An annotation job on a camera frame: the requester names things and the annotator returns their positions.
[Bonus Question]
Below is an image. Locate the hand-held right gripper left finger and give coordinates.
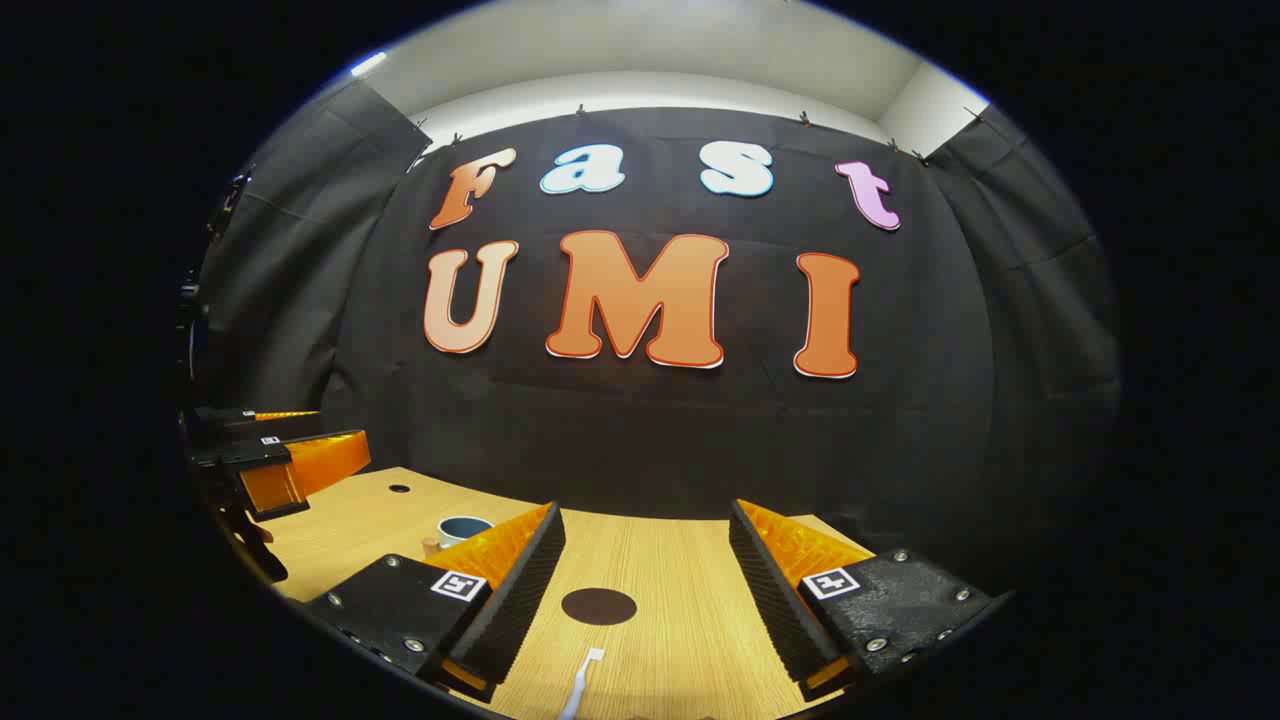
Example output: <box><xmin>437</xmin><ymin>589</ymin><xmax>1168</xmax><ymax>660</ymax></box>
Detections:
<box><xmin>303</xmin><ymin>502</ymin><xmax>567</xmax><ymax>703</ymax></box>

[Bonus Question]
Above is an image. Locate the black backdrop cloth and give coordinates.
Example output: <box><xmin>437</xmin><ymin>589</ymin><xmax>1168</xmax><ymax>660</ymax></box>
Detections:
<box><xmin>190</xmin><ymin>78</ymin><xmax>1121</xmax><ymax>601</ymax></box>

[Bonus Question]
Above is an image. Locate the dark brown round coaster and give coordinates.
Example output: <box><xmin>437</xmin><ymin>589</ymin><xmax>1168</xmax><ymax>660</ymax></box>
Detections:
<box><xmin>561</xmin><ymin>588</ymin><xmax>638</xmax><ymax>627</ymax></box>

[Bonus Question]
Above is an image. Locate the white toothbrush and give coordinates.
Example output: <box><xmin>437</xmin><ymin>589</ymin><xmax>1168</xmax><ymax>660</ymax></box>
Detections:
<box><xmin>558</xmin><ymin>648</ymin><xmax>607</xmax><ymax>720</ymax></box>

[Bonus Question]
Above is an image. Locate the wooden desktop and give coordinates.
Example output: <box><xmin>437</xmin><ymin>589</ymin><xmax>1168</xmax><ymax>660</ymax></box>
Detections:
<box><xmin>262</xmin><ymin>466</ymin><xmax>879</xmax><ymax>720</ymax></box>

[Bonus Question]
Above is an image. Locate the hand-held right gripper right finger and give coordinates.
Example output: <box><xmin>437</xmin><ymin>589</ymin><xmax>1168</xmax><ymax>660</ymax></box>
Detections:
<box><xmin>728</xmin><ymin>499</ymin><xmax>994</xmax><ymax>704</ymax></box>

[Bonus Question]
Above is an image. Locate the grey-green cup with wooden handle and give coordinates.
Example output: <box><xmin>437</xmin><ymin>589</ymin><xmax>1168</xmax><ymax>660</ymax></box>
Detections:
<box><xmin>422</xmin><ymin>516</ymin><xmax>495</xmax><ymax>559</ymax></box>

